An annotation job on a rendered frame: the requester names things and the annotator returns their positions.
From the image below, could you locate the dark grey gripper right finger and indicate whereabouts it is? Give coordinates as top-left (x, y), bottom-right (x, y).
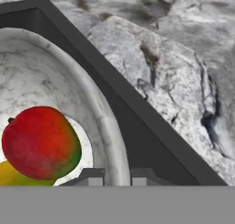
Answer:
top-left (130, 167), bottom-right (175, 186)

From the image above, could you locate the yellow mango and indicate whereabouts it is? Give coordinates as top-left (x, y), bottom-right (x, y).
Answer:
top-left (0, 160), bottom-right (57, 186)

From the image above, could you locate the white marble bowl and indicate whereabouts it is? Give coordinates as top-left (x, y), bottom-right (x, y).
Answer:
top-left (0, 28), bottom-right (131, 186)

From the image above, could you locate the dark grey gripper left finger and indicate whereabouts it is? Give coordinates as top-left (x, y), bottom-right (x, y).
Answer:
top-left (60, 167), bottom-right (106, 186)

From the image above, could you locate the red green mango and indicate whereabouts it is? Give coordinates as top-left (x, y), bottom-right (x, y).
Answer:
top-left (1, 106), bottom-right (83, 181)

